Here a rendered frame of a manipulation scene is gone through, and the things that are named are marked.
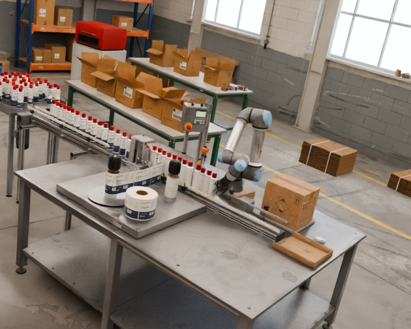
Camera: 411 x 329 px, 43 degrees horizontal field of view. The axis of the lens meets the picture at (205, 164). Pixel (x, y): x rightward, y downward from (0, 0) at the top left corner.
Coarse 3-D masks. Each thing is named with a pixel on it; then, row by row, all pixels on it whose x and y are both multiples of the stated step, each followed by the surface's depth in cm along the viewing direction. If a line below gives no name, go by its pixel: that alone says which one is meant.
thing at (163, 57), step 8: (152, 40) 867; (160, 40) 880; (152, 48) 867; (160, 48) 886; (168, 48) 853; (176, 48) 865; (152, 56) 871; (160, 56) 856; (168, 56) 860; (160, 64) 859; (168, 64) 866
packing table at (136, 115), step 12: (72, 84) 655; (84, 84) 664; (72, 96) 674; (96, 96) 621; (108, 96) 631; (108, 108) 612; (120, 108) 589; (132, 120) 580; (144, 120) 562; (156, 120) 570; (108, 132) 738; (156, 132) 552; (168, 132) 538; (192, 132) 552; (216, 132) 568; (168, 144) 538; (216, 144) 583; (216, 156) 590
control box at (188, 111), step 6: (186, 108) 373; (192, 108) 374; (198, 108) 375; (204, 108) 376; (186, 114) 374; (192, 114) 376; (186, 120) 376; (192, 120) 377; (180, 126) 386; (186, 126) 378; (192, 126) 379; (198, 126) 380; (204, 126) 382
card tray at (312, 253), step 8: (296, 232) 350; (288, 240) 345; (296, 240) 347; (304, 240) 347; (312, 240) 343; (280, 248) 329; (288, 248) 335; (296, 248) 337; (304, 248) 338; (312, 248) 340; (320, 248) 341; (328, 248) 337; (296, 256) 323; (304, 256) 329; (312, 256) 330; (320, 256) 332; (328, 256) 332; (312, 264) 317
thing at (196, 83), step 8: (136, 64) 879; (144, 64) 856; (152, 64) 867; (160, 72) 828; (168, 72) 824; (176, 72) 835; (200, 72) 869; (176, 80) 811; (184, 80) 790; (192, 80) 799; (200, 80) 809; (192, 88) 786; (200, 88) 767; (208, 88) 766; (216, 88) 775; (216, 96) 752; (224, 96) 766; (232, 96) 777; (240, 96) 789; (248, 96) 799; (216, 104) 758; (224, 128) 794; (232, 128) 805
